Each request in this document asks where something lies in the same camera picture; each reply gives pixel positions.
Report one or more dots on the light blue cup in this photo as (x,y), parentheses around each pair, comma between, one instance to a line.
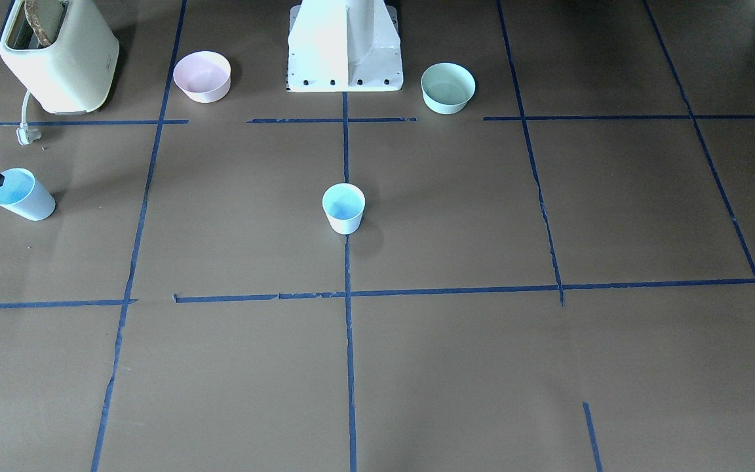
(344,206)
(23,194)

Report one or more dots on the white power plug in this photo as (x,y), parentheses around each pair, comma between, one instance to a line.
(26,134)

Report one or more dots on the cream toaster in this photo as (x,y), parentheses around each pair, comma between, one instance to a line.
(74,74)

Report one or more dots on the toast slice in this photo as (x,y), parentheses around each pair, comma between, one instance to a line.
(42,17)

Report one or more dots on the pink bowl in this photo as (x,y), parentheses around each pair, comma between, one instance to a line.
(205,76)

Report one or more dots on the green bowl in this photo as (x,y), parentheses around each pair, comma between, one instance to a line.
(447,87)

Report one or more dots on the white mounting post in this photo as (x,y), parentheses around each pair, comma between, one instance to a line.
(344,46)

